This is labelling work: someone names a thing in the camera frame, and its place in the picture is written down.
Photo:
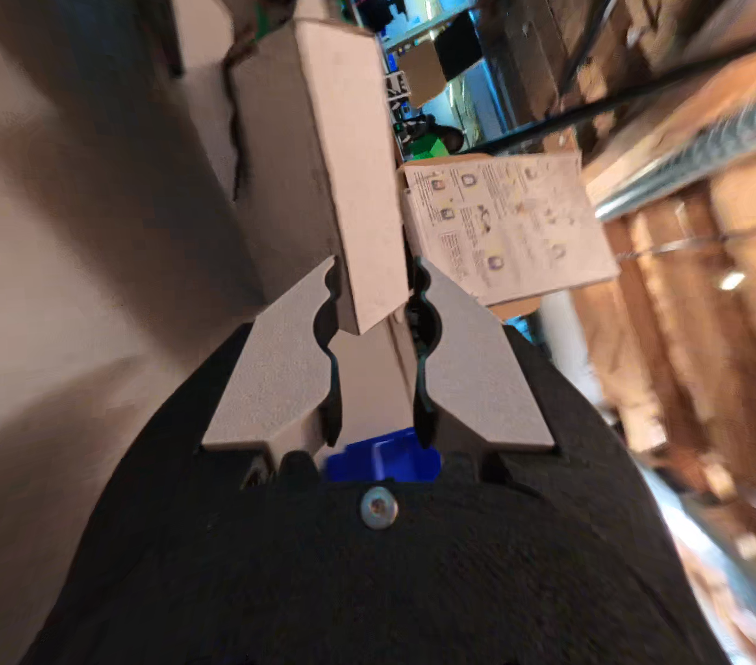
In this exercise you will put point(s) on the white spot lamp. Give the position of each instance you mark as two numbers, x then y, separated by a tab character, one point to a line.
732	280

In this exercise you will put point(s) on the black monitor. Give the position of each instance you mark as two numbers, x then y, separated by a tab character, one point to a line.
459	46

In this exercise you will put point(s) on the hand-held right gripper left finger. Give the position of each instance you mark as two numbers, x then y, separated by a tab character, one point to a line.
271	387

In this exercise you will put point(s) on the grey desk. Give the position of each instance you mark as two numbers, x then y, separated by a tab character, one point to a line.
77	263

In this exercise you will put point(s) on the brown cardboard box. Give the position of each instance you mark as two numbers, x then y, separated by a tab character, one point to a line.
422	78

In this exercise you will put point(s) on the printed instruction sheet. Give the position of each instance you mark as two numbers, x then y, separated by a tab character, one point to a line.
514	228

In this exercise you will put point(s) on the white cardboard mailer box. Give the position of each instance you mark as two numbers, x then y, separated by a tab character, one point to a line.
342	157

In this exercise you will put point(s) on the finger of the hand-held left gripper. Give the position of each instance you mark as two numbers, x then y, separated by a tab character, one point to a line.
310	7
201	27

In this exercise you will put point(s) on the metal air duct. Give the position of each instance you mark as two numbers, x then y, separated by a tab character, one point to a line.
679	175

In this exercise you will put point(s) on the black pole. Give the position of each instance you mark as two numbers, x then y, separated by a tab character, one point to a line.
620	98

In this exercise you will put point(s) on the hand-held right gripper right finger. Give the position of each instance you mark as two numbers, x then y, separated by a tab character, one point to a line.
484	387

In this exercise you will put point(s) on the blue plastic bin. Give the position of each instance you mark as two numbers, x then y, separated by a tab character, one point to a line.
384	458

